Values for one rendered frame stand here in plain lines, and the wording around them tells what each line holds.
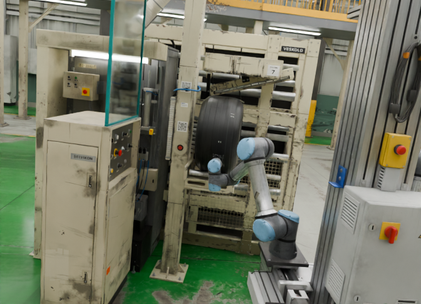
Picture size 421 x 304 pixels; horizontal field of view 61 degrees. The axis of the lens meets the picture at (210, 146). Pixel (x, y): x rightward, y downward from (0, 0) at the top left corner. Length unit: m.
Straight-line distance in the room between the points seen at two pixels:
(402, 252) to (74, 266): 1.78
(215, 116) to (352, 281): 1.39
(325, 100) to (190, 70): 10.25
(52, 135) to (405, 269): 1.84
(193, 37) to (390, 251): 1.83
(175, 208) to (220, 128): 0.77
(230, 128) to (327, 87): 10.41
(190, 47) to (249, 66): 0.50
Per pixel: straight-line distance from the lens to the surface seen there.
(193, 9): 2.63
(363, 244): 1.45
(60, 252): 2.41
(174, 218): 2.83
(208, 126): 2.40
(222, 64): 2.83
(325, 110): 12.66
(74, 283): 2.47
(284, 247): 1.97
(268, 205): 1.84
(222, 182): 2.16
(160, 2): 2.99
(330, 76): 12.71
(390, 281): 1.58
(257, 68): 2.82
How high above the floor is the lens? 1.61
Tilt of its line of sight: 11 degrees down
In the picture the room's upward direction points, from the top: 6 degrees clockwise
